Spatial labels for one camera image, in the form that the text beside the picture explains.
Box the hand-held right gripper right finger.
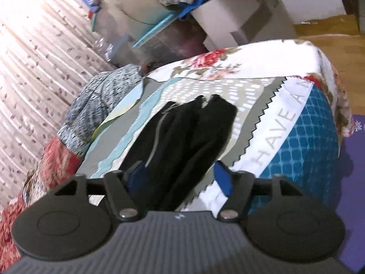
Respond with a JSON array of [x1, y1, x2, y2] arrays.
[[214, 161, 303, 222]]

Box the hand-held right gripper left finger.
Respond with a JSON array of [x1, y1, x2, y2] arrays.
[[55, 161, 146, 222]]

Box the black pants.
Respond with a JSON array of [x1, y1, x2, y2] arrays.
[[118, 94, 238, 211]]

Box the patchwork patterned bed sheet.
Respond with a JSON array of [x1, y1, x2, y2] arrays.
[[78, 76, 341, 216]]

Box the red and blue patterned quilt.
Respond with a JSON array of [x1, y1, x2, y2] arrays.
[[0, 64, 146, 264]]

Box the white floral bed sheet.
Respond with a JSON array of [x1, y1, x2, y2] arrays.
[[144, 40, 355, 137]]

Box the purple mat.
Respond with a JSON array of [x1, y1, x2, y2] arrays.
[[338, 113, 365, 274]]

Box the leaf print curtain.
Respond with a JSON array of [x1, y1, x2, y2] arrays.
[[0, 0, 116, 206]]

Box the white cardboard box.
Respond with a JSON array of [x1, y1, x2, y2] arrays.
[[190, 0, 297, 52]]

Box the blue clothes hanger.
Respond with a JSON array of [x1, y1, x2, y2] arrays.
[[177, 0, 210, 21]]

